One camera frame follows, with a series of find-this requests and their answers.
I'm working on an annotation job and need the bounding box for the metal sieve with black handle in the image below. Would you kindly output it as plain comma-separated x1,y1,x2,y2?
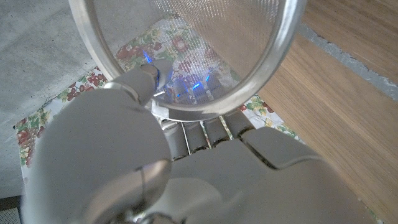
68,0,308,122

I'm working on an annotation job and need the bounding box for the floral fruit print backdrop cloth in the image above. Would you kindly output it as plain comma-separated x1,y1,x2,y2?
14,18,301,175

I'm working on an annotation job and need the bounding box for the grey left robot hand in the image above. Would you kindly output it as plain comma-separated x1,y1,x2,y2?
21,58,379,224

